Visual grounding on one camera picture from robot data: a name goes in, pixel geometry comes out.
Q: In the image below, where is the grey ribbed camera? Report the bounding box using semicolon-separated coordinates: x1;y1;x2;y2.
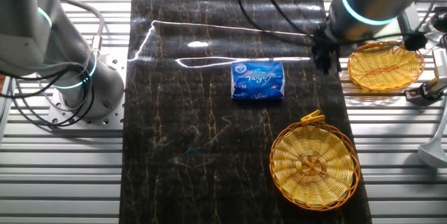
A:
432;47;447;78

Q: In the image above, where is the black base cable bundle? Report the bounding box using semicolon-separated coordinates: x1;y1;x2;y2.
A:
0;59;96;128

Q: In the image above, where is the black marble pattern mat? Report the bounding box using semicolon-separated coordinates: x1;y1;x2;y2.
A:
118;0;373;224

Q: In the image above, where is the yellow plastic clothespin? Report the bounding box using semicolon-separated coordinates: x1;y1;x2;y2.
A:
300;110;325;126

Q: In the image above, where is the round yellow wicker basket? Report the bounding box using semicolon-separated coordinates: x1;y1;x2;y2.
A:
269;119;362;212

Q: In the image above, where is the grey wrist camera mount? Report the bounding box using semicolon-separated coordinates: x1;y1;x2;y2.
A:
397;3;428;52

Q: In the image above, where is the metal clamp with black knob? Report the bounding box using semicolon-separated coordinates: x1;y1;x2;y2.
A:
404;75;447;102

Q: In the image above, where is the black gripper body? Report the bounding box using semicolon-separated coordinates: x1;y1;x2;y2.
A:
312;24;342;56

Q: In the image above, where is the blue tissue pack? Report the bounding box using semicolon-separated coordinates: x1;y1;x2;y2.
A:
230;61;286;101

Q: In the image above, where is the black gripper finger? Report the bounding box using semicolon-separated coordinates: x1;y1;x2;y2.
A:
333;52;343;73
315;52;335;75

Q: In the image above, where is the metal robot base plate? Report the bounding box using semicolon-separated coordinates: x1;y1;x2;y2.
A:
46;44;127;130

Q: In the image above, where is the grey robot base hose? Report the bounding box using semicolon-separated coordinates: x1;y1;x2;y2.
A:
57;0;106;56

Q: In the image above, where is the oval yellow wicker basket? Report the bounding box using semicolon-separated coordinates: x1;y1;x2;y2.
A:
348;41;426;91

